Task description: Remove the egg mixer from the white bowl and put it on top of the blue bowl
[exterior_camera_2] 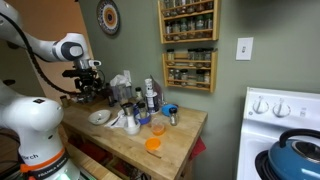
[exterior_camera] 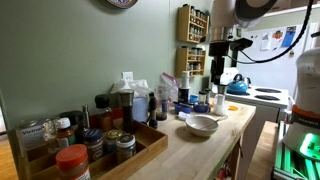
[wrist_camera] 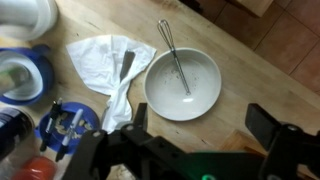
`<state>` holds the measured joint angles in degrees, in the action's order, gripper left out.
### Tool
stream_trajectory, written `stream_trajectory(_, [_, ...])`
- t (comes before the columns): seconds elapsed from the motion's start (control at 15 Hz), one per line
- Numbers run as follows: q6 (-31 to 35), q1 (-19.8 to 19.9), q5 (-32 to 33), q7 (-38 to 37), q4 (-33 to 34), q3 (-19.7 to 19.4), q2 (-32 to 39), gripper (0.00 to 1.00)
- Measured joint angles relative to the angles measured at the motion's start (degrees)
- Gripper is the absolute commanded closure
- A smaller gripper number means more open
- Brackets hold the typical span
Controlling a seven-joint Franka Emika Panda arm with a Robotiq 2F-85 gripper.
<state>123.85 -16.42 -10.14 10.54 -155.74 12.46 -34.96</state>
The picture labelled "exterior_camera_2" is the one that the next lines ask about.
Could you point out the white wall outlet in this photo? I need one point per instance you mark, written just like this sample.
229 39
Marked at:
127 75

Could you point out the black lid spice jar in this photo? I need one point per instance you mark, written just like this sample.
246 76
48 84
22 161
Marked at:
142 110

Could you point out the white ceramic bowl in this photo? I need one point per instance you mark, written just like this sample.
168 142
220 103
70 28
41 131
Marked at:
95 120

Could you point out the white paper napkin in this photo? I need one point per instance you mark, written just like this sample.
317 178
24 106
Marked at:
120 119

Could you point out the blue bowl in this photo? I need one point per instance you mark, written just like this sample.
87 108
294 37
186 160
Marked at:
145 120

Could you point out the glass spice jar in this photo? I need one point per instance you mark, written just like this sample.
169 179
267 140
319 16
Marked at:
181 5
207 77
173 6
170 55
183 26
168 28
190 4
176 27
208 55
200 76
199 23
199 56
166 6
177 75
208 22
171 75
191 56
209 2
184 76
200 3

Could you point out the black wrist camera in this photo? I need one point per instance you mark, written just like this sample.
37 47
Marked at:
80 73

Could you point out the blue pot with lid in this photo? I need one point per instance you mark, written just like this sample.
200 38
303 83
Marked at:
286 163

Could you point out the wooden spice rack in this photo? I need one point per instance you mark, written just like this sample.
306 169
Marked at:
216 20
213 73

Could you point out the slim black grinder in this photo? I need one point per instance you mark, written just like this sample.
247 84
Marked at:
110 96

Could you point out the white plastic bag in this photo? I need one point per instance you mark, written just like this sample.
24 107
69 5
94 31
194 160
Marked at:
119 81

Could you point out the white electric stove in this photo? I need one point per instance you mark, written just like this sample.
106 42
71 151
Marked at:
253 140

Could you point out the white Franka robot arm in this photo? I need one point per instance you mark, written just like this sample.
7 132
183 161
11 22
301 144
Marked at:
33 120

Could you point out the jar with brown contents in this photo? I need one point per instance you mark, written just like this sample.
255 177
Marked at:
138 94

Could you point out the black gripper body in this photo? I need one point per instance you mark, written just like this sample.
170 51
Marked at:
87 86

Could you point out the red cloth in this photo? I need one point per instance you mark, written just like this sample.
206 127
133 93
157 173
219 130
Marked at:
198 148

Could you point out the glass with orange liquid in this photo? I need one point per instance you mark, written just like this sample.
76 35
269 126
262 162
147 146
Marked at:
158 128

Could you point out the white stove knob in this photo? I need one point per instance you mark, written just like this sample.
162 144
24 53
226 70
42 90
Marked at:
281 109
260 106

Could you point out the glass spice shaker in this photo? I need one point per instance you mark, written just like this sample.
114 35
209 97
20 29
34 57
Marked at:
173 117

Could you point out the white and black bottle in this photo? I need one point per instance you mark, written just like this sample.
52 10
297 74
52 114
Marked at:
151 98

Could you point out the white grinder with metal top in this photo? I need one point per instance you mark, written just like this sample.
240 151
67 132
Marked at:
132 128

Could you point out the wooden butcher block cart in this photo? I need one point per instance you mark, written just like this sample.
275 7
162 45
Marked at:
180 146

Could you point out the clear zip bag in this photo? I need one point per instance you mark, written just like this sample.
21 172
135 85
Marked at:
158 90

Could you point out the white light switch plate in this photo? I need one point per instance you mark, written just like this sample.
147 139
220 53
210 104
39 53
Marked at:
244 48

